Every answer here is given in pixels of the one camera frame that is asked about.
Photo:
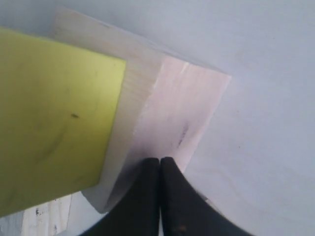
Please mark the small wooden cube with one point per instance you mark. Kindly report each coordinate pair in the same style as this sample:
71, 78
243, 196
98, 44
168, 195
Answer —
48, 219

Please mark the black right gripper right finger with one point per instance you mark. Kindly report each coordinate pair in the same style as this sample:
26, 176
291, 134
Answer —
184, 212

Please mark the yellow cube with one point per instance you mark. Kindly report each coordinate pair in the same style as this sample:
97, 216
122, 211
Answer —
57, 107

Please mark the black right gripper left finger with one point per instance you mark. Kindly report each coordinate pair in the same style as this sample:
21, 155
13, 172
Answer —
137, 213

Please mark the large pale wooden cube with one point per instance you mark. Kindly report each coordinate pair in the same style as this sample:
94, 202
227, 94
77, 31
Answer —
164, 107

